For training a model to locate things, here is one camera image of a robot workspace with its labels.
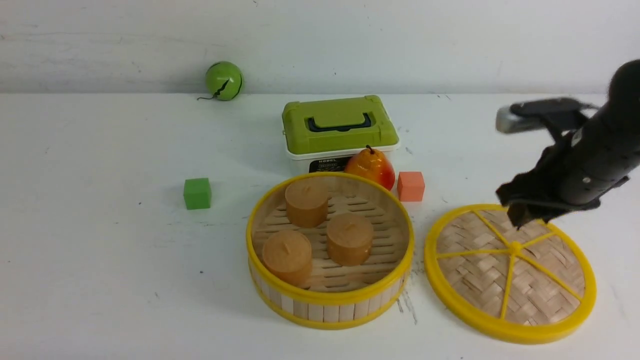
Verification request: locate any brown bun right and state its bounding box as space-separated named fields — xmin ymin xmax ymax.
xmin=326 ymin=212 xmax=374 ymax=267

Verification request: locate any brown bun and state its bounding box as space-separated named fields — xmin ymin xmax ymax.
xmin=326 ymin=212 xmax=374 ymax=267
xmin=262 ymin=229 xmax=313 ymax=287
xmin=285 ymin=177 xmax=330 ymax=228

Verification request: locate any green lidded storage box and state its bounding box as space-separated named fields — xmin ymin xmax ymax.
xmin=281 ymin=95 xmax=401 ymax=175

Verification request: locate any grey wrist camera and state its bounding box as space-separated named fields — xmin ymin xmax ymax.
xmin=495 ymin=96 xmax=600 ymax=142

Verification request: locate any yellow bamboo steamer basket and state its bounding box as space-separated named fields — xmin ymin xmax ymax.
xmin=246 ymin=172 xmax=415 ymax=330

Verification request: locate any orange cube block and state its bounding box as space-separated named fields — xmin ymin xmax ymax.
xmin=397 ymin=171 xmax=426 ymax=203

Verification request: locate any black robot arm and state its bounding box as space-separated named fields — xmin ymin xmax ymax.
xmin=495 ymin=60 xmax=640 ymax=228

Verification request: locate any green toy ball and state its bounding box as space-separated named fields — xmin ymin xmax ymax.
xmin=197 ymin=61 xmax=244 ymax=101

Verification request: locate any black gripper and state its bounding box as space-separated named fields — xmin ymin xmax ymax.
xmin=495 ymin=145 xmax=601 ymax=230

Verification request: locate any brown bun front left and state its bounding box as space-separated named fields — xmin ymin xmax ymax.
xmin=262 ymin=229 xmax=313 ymax=287

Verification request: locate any brown bun back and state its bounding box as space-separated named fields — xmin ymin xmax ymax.
xmin=285 ymin=177 xmax=330 ymax=228

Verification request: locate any yellow woven bamboo steamer lid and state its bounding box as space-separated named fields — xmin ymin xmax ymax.
xmin=423 ymin=203 xmax=597 ymax=345

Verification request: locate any orange red toy pear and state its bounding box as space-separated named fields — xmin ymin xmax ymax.
xmin=344 ymin=145 xmax=396 ymax=191

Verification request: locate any green cube block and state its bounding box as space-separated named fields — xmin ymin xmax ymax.
xmin=183 ymin=177 xmax=212 ymax=210

